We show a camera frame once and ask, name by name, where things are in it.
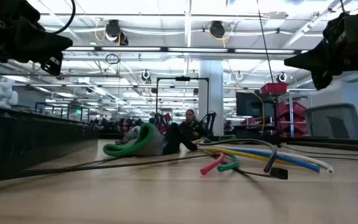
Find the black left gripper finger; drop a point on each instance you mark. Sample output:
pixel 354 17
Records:
pixel 48 40
pixel 42 53

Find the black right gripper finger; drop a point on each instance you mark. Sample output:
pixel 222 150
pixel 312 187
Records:
pixel 319 67
pixel 319 54

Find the black zip tie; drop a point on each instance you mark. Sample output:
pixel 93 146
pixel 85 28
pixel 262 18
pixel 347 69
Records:
pixel 95 160
pixel 73 168

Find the grey-backed black glove green cuff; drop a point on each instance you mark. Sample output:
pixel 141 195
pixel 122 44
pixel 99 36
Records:
pixel 154 144

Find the black background robot arm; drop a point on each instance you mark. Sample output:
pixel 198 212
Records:
pixel 210 123

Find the small white ceiling reel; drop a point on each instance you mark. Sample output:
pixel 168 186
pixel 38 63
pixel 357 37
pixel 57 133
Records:
pixel 146 80
pixel 278 77

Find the rack of red bins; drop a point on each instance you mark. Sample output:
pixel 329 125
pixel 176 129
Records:
pixel 297 110

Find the red storage bin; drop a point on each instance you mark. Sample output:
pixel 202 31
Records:
pixel 273 88

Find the grey office chair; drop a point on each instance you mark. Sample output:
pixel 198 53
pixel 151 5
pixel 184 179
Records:
pixel 331 121

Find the white robot figure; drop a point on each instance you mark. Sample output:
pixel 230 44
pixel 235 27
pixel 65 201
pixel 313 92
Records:
pixel 3 93

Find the dark computer monitor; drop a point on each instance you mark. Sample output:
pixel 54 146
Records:
pixel 249 104

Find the flat black raceway cover strip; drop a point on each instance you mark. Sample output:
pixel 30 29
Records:
pixel 337 151

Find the white structural column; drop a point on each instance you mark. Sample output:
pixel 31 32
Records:
pixel 216 93

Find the long ceiling light bar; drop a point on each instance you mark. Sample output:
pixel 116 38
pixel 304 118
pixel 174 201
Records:
pixel 182 49

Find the person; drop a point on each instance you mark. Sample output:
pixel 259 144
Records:
pixel 191 126

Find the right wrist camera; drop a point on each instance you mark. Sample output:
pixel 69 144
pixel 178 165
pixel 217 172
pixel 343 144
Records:
pixel 322 81

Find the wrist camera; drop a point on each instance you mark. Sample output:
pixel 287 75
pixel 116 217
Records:
pixel 322 81
pixel 51 67

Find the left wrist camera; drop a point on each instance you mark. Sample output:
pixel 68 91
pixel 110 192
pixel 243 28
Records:
pixel 51 67

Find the black camera stand frame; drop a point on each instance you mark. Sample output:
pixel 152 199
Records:
pixel 182 78

